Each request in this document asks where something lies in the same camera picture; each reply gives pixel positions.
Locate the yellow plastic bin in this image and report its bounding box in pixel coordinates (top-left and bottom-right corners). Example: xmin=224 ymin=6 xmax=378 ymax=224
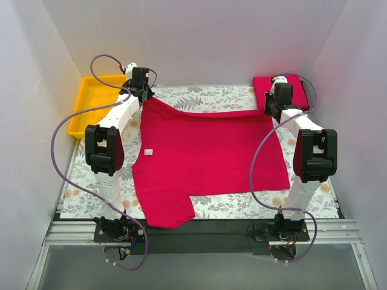
xmin=67 ymin=76 xmax=120 ymax=139

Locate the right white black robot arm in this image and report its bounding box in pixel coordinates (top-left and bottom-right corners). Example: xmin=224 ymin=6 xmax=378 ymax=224
xmin=264 ymin=76 xmax=337 ymax=240

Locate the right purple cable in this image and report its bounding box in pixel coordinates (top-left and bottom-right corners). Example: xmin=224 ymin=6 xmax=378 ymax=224
xmin=249 ymin=73 xmax=319 ymax=264

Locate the folded crimson t-shirt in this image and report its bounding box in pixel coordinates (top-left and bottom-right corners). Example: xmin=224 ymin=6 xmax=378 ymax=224
xmin=252 ymin=74 xmax=305 ymax=111

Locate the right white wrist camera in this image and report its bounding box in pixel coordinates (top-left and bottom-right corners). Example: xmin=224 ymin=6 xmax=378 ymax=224
xmin=270 ymin=76 xmax=288 ymax=94

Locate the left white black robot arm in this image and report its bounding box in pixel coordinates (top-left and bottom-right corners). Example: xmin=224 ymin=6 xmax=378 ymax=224
xmin=85 ymin=63 xmax=154 ymax=242

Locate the floral patterned table mat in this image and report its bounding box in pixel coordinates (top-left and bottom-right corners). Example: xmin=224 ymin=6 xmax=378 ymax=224
xmin=58 ymin=86 xmax=339 ymax=219

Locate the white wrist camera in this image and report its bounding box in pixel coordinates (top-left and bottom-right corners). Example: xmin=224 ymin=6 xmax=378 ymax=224
xmin=270 ymin=76 xmax=288 ymax=94
xmin=119 ymin=62 xmax=137 ymax=80

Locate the aluminium frame rail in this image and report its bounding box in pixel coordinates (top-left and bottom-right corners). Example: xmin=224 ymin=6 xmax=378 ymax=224
xmin=28 ymin=219 xmax=377 ymax=289

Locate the crimson t-shirt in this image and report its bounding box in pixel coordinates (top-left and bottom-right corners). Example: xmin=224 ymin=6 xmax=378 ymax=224
xmin=132 ymin=98 xmax=290 ymax=229
xmin=252 ymin=74 xmax=305 ymax=111

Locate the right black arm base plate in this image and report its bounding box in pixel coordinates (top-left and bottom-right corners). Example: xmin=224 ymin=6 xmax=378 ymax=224
xmin=246 ymin=223 xmax=310 ymax=242

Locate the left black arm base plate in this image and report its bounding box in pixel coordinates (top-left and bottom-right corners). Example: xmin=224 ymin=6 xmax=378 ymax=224
xmin=93 ymin=216 xmax=145 ymax=243

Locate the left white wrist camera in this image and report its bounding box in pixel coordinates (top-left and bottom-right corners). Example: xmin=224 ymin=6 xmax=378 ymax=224
xmin=119 ymin=62 xmax=137 ymax=80

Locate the folded dark red t-shirt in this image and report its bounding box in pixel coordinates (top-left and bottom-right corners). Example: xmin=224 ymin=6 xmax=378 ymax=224
xmin=300 ymin=80 xmax=310 ymax=112

